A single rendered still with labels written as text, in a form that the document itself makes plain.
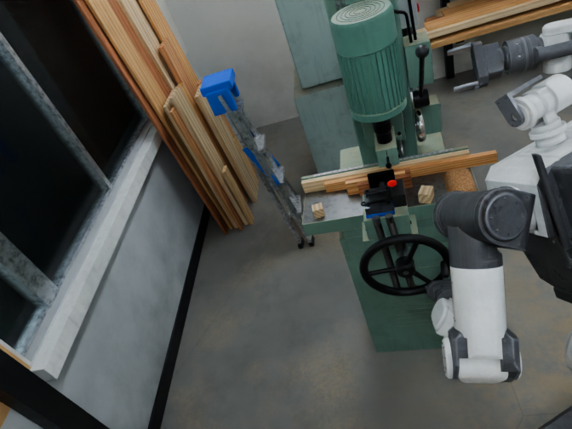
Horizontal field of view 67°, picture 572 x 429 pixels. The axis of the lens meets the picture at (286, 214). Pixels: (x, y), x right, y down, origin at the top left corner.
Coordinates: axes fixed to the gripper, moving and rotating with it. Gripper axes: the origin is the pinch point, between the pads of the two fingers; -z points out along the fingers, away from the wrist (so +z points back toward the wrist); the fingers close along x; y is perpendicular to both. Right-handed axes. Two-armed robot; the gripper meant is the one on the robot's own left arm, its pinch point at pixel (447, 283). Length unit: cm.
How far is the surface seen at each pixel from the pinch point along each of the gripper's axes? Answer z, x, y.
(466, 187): -17.9, 11.2, 24.8
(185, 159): -120, -137, 50
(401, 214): -5.8, -10.1, 21.8
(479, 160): -29.0, 17.6, 31.3
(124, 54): -87, -140, 112
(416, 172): -29.2, -3.1, 30.9
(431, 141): -65, 6, 38
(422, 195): -15.9, -2.7, 25.0
